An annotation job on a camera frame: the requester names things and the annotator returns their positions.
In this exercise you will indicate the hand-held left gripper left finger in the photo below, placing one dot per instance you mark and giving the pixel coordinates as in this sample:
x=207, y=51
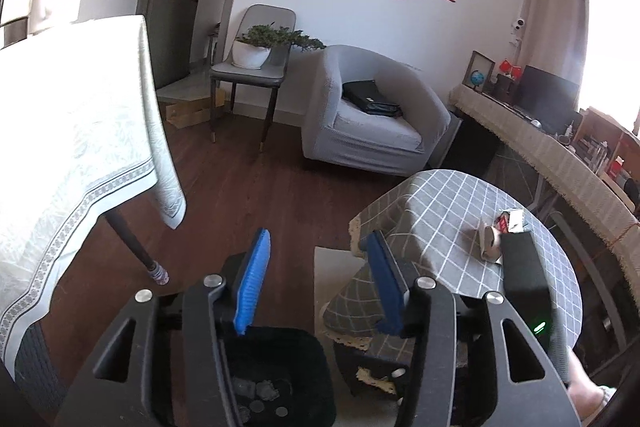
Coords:
x=252, y=282

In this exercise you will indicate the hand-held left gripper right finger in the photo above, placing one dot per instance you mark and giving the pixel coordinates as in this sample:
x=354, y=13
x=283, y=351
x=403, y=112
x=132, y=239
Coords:
x=387, y=287

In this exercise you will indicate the brown tape roll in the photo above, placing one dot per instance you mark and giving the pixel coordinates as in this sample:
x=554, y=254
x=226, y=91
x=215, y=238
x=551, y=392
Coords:
x=491, y=243

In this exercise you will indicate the black trash bin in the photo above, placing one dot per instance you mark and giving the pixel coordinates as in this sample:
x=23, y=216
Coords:
x=290, y=357

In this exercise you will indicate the white paper ball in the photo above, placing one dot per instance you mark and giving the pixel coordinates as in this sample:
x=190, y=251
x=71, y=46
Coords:
x=262, y=389

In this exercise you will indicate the person's right forearm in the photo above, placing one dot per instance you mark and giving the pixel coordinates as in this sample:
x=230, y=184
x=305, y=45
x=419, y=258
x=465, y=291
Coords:
x=585, y=387

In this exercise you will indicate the red and white small box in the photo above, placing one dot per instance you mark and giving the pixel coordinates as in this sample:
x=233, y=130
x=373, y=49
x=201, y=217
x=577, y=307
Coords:
x=511, y=222

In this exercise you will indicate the grey checked tablecloth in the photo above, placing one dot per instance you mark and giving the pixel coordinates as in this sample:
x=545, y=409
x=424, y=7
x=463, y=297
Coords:
x=440, y=227

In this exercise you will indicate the desk with beige cloth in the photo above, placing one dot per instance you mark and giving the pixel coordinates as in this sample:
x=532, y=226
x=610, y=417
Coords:
x=565, y=162

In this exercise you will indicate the grey armchair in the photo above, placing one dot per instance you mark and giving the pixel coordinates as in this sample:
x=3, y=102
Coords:
x=375, y=137

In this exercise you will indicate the black monitor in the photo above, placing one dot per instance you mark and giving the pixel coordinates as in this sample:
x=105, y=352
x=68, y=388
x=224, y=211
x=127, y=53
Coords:
x=547, y=99

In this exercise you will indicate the cardboard box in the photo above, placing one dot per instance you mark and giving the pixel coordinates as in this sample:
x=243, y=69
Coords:
x=187, y=113

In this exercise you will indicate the black bag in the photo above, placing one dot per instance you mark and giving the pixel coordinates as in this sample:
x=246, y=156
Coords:
x=372, y=99

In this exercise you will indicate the small brown wooden box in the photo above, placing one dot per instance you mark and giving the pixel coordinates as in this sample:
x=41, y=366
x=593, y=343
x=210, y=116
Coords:
x=506, y=88

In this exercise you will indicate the small blue globe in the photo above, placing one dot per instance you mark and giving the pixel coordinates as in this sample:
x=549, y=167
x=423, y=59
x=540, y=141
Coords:
x=476, y=78

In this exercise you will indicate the grey dining chair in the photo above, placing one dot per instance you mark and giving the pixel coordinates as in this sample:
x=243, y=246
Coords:
x=245, y=74

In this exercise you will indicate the small red flags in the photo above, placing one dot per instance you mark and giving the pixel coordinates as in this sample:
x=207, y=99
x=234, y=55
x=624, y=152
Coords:
x=511, y=68

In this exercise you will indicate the table with white patterned cloth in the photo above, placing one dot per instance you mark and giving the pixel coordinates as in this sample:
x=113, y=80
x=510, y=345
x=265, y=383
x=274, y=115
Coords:
x=75, y=147

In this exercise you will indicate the potted plant in white pot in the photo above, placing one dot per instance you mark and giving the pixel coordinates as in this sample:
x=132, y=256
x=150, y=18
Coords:
x=250, y=54

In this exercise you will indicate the beige curtain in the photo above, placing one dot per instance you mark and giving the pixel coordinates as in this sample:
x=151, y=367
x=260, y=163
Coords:
x=555, y=17

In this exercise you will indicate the wooden picture frame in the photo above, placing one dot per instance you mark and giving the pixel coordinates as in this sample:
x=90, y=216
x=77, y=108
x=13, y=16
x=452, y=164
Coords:
x=487, y=62

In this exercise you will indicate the white security camera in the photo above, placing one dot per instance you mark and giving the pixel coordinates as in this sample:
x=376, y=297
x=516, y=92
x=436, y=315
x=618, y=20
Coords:
x=517, y=27

